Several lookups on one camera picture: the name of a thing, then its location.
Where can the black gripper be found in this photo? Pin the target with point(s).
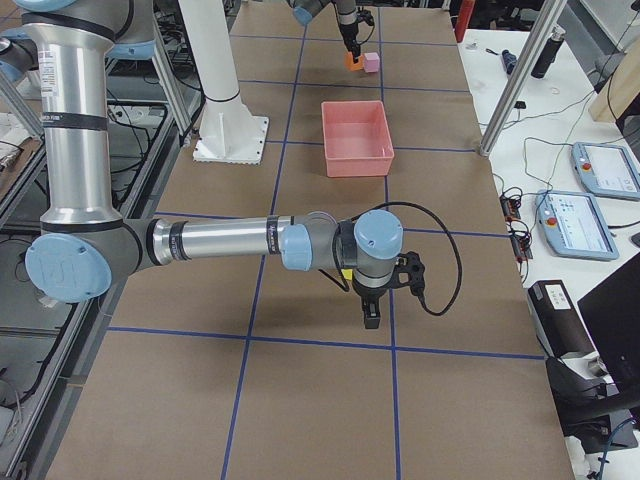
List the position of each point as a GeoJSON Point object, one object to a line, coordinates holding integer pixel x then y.
{"type": "Point", "coordinates": [346, 21]}
{"type": "Point", "coordinates": [367, 294]}

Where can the orange foam block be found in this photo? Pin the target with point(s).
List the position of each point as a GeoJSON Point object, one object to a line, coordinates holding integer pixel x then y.
{"type": "Point", "coordinates": [352, 62]}

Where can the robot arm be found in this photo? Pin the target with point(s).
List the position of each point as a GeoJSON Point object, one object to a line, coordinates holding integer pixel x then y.
{"type": "Point", "coordinates": [86, 245]}
{"type": "Point", "coordinates": [347, 18]}

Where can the pink plastic bin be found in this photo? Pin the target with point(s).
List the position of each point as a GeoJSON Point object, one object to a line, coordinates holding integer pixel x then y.
{"type": "Point", "coordinates": [357, 140]}

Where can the pink foam block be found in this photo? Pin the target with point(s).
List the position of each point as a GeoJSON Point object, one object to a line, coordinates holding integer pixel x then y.
{"type": "Point", "coordinates": [371, 62]}

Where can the red fire extinguisher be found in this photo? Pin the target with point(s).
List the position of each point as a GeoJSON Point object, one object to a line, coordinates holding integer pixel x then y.
{"type": "Point", "coordinates": [463, 18]}

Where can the small circuit board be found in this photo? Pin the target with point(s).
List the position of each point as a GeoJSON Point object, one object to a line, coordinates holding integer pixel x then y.
{"type": "Point", "coordinates": [510, 206]}

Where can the black box with label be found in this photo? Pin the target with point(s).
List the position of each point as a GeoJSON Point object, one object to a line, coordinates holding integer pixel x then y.
{"type": "Point", "coordinates": [557, 321]}

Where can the black water bottle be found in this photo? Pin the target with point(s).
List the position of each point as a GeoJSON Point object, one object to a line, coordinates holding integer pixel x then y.
{"type": "Point", "coordinates": [549, 52]}

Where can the near teach pendant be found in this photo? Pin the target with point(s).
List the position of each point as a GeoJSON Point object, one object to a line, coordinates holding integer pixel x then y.
{"type": "Point", "coordinates": [574, 226]}

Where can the teach pendant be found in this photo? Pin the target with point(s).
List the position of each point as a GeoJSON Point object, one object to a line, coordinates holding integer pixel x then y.
{"type": "Point", "coordinates": [607, 170]}
{"type": "Point", "coordinates": [574, 226]}

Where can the black monitor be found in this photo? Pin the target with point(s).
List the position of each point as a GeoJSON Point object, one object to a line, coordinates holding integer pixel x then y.
{"type": "Point", "coordinates": [610, 312]}

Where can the wooden board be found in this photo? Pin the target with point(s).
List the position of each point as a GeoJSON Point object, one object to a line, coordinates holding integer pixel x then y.
{"type": "Point", "coordinates": [620, 90]}

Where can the far teach pendant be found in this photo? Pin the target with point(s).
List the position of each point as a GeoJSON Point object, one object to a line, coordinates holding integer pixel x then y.
{"type": "Point", "coordinates": [607, 170]}

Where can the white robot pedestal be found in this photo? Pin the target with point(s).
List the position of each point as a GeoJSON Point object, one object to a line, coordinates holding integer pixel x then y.
{"type": "Point", "coordinates": [228, 131]}

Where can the aluminium frame post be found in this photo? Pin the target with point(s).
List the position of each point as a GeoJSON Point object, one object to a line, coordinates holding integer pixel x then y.
{"type": "Point", "coordinates": [540, 32]}

